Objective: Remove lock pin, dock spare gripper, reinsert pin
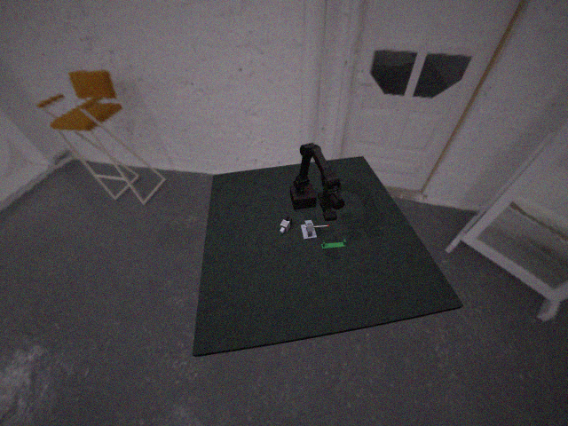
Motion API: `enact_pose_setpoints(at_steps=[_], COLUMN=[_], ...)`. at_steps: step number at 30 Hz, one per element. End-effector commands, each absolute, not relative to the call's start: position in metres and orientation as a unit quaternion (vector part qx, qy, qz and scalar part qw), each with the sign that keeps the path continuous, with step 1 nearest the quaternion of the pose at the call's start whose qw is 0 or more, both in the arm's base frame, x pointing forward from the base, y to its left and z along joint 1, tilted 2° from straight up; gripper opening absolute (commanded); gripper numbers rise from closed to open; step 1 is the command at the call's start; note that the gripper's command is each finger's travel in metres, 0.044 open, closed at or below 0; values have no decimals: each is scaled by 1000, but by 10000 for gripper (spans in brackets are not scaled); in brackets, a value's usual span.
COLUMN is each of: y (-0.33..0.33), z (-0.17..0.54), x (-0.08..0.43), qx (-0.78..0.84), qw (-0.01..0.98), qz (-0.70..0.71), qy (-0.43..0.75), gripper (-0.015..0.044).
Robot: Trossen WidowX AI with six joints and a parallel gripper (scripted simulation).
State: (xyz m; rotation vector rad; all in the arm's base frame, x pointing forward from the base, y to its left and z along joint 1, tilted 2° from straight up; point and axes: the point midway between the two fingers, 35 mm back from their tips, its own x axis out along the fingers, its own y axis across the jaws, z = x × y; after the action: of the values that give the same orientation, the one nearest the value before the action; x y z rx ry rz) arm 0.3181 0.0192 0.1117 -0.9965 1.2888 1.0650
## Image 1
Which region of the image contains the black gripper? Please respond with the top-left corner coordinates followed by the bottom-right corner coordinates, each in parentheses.
top-left (318, 193), bottom-right (337, 221)

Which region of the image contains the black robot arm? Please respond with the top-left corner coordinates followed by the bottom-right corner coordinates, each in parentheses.
top-left (293, 143), bottom-right (345, 210)

